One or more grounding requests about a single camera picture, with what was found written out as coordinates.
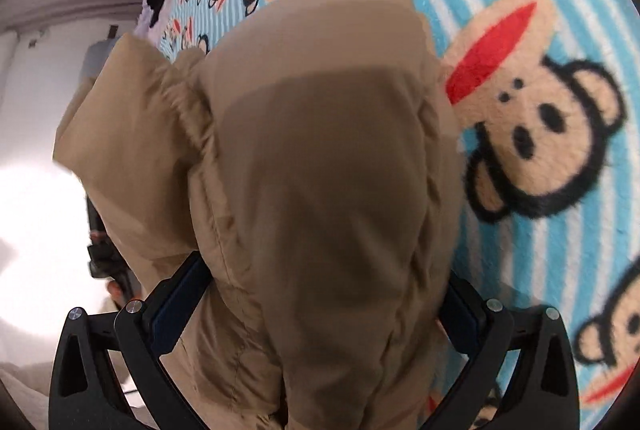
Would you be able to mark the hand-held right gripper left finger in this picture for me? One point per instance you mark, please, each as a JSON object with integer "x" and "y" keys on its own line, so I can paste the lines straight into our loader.
{"x": 167, "y": 315}

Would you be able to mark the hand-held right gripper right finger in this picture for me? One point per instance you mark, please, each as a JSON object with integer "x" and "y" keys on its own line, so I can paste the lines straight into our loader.
{"x": 465, "y": 325}

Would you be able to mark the tan puffer jacket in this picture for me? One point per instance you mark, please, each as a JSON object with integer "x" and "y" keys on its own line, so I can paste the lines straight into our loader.
{"x": 310, "y": 160}

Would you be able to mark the blue striped monkey print blanket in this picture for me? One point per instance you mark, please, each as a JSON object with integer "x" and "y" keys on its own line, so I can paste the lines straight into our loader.
{"x": 500, "y": 0}

